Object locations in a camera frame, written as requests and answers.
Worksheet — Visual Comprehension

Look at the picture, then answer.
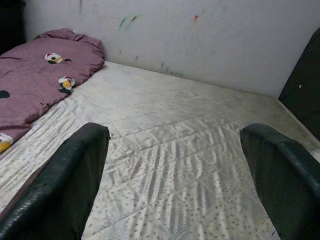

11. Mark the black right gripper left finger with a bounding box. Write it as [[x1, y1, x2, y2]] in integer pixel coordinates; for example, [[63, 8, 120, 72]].
[[0, 122, 111, 240]]

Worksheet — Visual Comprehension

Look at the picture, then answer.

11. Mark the black tufted studded headboard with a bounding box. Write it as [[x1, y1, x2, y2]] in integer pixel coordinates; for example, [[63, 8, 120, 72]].
[[278, 26, 320, 131]]

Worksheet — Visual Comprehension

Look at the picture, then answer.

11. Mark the black glossy furniture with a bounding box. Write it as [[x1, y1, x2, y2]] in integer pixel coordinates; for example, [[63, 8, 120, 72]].
[[0, 0, 27, 55]]

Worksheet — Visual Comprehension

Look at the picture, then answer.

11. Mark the white quilted mattress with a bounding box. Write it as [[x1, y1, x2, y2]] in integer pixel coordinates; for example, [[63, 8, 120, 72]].
[[0, 61, 320, 240]]

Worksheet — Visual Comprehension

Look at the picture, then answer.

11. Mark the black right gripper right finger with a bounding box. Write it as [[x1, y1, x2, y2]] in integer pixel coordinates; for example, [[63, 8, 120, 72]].
[[239, 123, 320, 240]]

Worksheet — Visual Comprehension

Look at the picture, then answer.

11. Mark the purple cartoon print blanket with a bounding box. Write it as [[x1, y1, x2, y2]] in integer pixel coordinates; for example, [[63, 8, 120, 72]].
[[0, 28, 106, 155]]

